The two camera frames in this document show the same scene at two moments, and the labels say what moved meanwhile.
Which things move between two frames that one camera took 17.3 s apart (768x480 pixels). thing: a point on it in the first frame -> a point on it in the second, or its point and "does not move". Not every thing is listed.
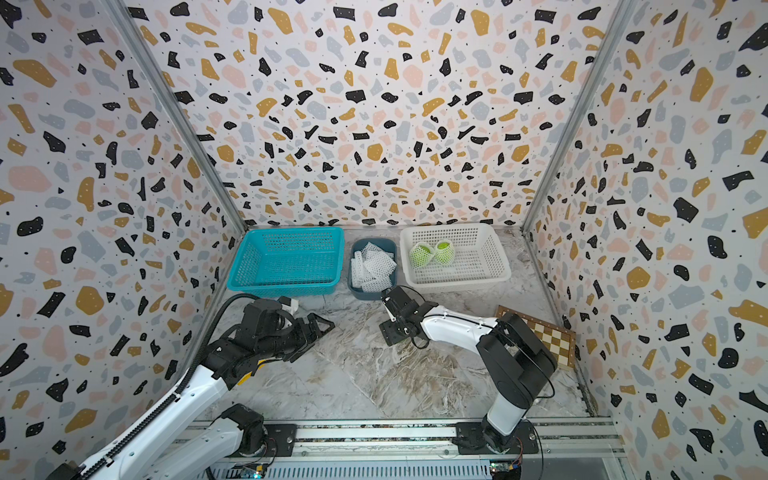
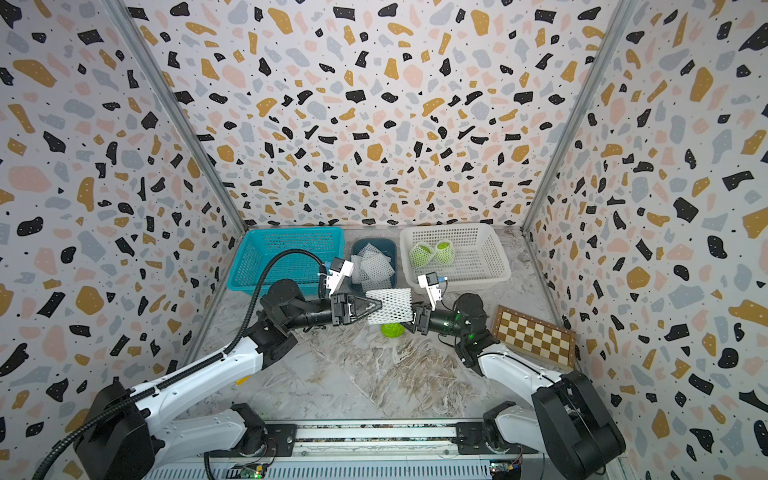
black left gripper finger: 316,331 -> 362,305
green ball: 421,254 does not move
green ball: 444,253 does not move
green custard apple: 444,252 does not move
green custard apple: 420,256 does not move
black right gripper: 386,330 -> 422,325
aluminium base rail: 580,451 does not move
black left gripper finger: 309,346 -> 364,308
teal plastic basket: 289,262 does not move
